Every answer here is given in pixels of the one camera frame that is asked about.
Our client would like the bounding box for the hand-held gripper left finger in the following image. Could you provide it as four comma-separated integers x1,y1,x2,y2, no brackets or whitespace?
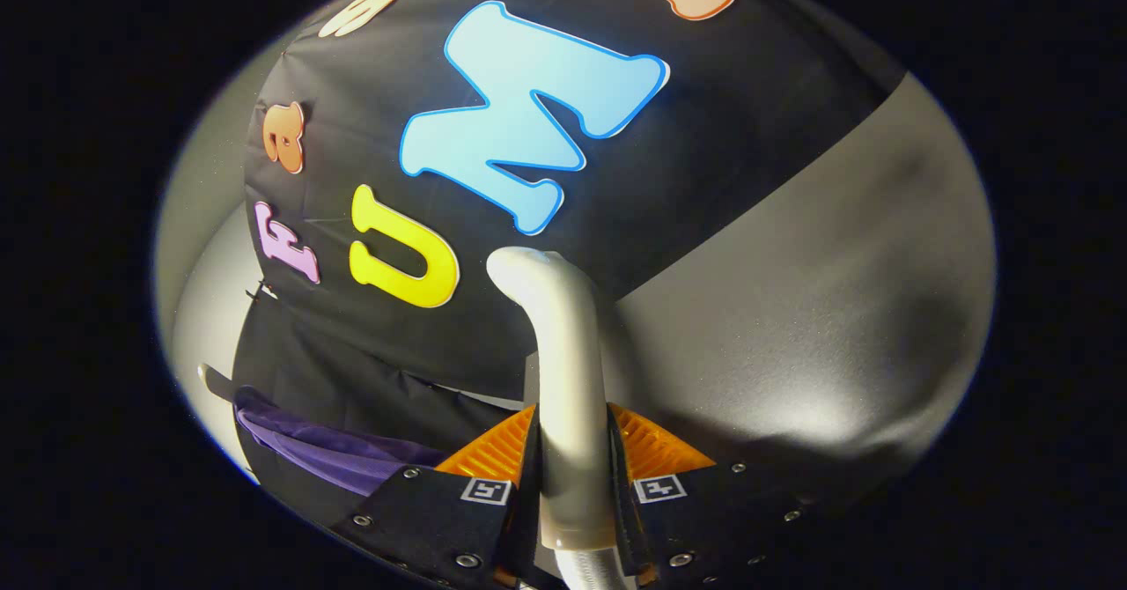
330,403,540,590

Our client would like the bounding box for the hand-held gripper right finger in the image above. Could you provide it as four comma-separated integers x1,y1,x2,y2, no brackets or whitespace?
606,402,824,590

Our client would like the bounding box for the white garment steamer wand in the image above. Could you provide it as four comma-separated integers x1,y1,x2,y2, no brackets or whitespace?
486,247,619,552

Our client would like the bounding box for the purple corduroy jacket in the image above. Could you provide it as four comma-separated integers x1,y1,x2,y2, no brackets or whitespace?
233,386,450,496

